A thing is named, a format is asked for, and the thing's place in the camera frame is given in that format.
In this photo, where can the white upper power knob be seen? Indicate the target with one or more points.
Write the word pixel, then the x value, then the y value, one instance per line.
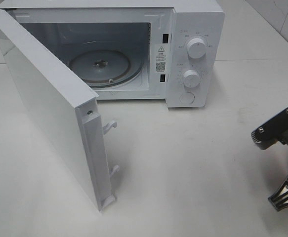
pixel 196 47

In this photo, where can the white warning label sticker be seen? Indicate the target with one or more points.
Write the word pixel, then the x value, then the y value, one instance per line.
pixel 160 57

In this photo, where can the white timer knob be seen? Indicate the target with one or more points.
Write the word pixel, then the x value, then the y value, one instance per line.
pixel 191 79

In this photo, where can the glass turntable plate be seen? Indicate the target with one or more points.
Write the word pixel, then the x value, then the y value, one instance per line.
pixel 106 68

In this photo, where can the round white door button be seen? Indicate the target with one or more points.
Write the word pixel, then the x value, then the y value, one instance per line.
pixel 187 98

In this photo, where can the white microwave oven body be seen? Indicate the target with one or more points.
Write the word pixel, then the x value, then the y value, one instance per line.
pixel 68 28

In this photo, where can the white microwave door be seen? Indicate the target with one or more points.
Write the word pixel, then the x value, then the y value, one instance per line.
pixel 63 107

